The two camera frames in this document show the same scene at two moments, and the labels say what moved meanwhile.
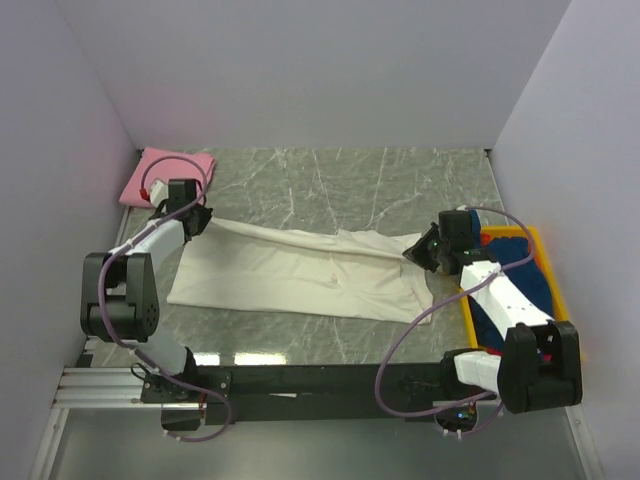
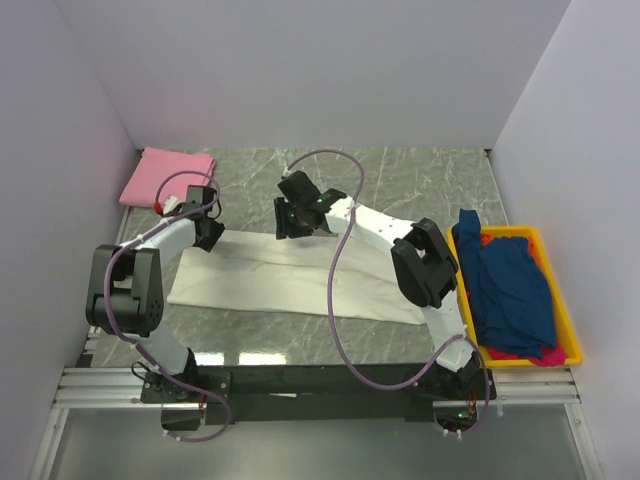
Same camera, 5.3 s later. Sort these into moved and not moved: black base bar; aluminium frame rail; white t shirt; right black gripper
Moved: right black gripper
Not moved: aluminium frame rail; black base bar; white t shirt
